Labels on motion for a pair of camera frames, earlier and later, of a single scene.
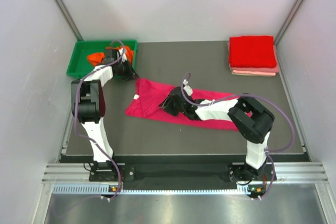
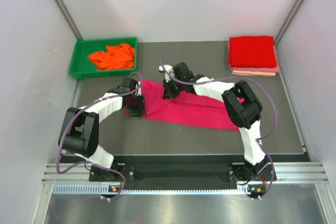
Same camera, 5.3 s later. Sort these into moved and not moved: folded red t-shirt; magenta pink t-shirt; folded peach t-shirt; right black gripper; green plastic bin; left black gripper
Moved: left black gripper; right black gripper
Not moved: folded peach t-shirt; green plastic bin; magenta pink t-shirt; folded red t-shirt
